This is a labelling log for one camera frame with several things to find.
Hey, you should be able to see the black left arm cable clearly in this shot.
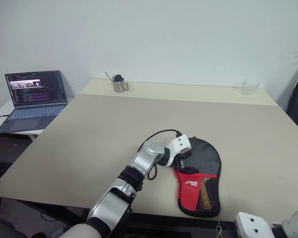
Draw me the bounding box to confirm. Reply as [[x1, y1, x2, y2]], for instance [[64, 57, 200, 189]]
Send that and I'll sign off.
[[137, 128, 182, 181]]

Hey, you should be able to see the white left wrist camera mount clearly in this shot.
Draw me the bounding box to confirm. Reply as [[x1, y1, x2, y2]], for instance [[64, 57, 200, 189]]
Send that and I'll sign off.
[[166, 135, 192, 168]]

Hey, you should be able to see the steel pitcher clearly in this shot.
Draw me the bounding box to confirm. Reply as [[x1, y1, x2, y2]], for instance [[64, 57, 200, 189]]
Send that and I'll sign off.
[[111, 75, 130, 93]]

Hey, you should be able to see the open grey laptop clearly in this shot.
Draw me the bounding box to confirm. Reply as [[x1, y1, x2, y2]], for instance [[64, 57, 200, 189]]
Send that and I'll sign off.
[[0, 70, 69, 134]]

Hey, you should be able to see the clear glass cup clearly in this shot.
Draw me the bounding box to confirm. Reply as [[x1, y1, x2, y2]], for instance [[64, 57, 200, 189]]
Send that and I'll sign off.
[[235, 78, 260, 96]]

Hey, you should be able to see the black red paddle case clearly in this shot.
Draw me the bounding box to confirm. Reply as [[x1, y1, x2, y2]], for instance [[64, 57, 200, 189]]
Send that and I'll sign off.
[[172, 135, 222, 219]]

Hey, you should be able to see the small metal chain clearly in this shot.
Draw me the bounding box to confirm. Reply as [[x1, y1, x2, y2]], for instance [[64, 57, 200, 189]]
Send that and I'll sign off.
[[215, 215, 223, 238]]

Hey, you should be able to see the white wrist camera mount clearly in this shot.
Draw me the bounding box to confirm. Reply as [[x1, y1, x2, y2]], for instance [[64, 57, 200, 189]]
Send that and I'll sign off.
[[235, 211, 274, 238], [166, 135, 192, 168]]

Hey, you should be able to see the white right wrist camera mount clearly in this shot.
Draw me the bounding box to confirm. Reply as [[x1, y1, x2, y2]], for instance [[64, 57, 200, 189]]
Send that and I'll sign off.
[[235, 211, 274, 238]]

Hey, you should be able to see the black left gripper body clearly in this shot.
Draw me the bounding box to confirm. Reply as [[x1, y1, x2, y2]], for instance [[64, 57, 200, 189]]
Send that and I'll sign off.
[[175, 151, 187, 172]]

